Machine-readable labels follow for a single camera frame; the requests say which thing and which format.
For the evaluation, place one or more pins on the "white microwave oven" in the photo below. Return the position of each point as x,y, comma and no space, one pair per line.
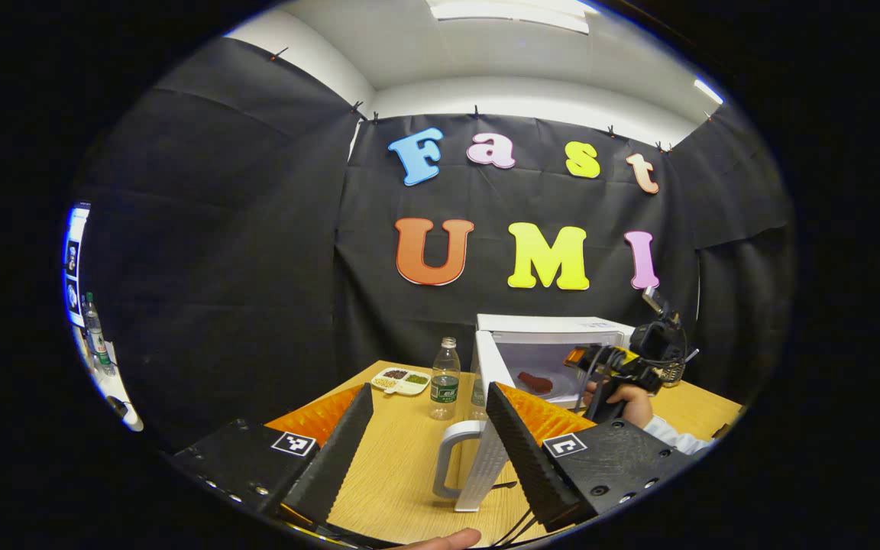
547,336

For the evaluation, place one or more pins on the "clear plastic water bottle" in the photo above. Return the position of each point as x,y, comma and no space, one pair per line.
477,399
444,382

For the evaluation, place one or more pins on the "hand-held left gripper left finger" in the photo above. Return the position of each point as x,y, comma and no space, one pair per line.
337,451

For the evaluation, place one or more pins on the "white side shelf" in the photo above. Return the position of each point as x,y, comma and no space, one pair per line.
115,393

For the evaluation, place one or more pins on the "wall poster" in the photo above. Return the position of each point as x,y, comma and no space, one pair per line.
75,263

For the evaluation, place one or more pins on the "reddish brown chicken drumstick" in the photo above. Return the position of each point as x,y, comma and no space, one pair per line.
535,383

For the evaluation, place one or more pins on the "small ceiling light panel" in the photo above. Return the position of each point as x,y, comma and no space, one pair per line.
709,90

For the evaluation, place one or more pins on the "black backdrop cloth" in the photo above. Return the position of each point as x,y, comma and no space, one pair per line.
241,229

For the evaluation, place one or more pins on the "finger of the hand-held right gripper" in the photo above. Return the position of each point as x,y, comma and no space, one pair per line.
581,357

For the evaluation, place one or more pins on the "white divided plate with beans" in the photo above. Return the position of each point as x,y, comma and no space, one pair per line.
400,380

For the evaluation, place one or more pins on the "green plastic bottle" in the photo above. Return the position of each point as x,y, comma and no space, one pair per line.
98,340

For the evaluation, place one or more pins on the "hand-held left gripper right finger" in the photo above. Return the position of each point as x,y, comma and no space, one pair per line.
528,451

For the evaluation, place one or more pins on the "large ceiling light panel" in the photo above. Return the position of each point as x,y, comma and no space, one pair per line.
509,14

